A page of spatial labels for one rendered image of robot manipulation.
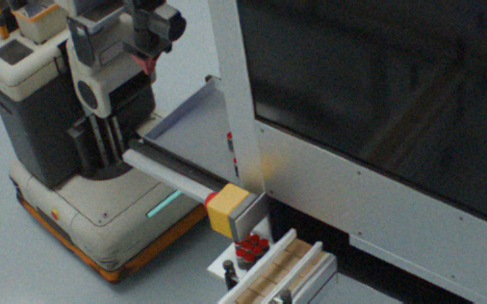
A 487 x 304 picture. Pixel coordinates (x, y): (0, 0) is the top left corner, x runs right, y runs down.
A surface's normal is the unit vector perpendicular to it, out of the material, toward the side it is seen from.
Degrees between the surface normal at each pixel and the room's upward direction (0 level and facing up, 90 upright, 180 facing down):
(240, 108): 90
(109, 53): 98
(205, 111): 0
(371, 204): 90
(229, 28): 90
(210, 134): 0
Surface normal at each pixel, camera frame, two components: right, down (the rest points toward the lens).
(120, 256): 0.71, 0.40
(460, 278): -0.62, 0.58
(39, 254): -0.13, -0.73
